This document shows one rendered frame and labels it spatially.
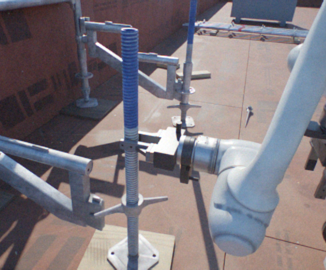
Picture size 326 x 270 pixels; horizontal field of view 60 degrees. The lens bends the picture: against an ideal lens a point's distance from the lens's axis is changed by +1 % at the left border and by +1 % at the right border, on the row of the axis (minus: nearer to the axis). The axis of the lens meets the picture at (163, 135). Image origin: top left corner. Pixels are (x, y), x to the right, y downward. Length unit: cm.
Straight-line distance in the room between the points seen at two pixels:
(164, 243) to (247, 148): 58
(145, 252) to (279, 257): 49
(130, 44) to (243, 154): 35
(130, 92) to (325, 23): 40
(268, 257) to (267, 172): 71
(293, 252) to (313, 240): 12
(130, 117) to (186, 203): 68
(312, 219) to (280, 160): 92
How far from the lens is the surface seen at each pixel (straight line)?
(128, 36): 63
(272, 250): 121
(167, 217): 122
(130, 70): 65
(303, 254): 125
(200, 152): 67
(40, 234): 123
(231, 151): 65
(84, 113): 201
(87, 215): 99
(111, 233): 115
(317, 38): 53
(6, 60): 168
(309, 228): 136
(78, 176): 89
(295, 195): 149
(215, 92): 249
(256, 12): 651
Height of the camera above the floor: 89
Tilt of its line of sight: 31 degrees down
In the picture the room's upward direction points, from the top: 3 degrees clockwise
